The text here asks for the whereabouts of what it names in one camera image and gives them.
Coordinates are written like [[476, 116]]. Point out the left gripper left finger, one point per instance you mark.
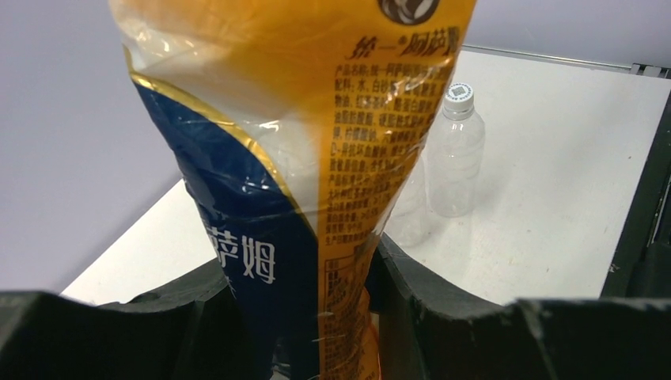
[[188, 328]]

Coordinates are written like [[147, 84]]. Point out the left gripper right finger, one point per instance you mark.
[[432, 329]]

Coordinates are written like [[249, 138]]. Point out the orange blue label bottle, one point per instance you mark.
[[295, 124]]

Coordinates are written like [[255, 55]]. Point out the clear bottle blue cap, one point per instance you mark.
[[409, 223]]

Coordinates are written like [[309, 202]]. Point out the clear bottle white cap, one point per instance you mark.
[[454, 152]]

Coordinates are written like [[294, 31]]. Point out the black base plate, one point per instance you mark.
[[640, 267]]

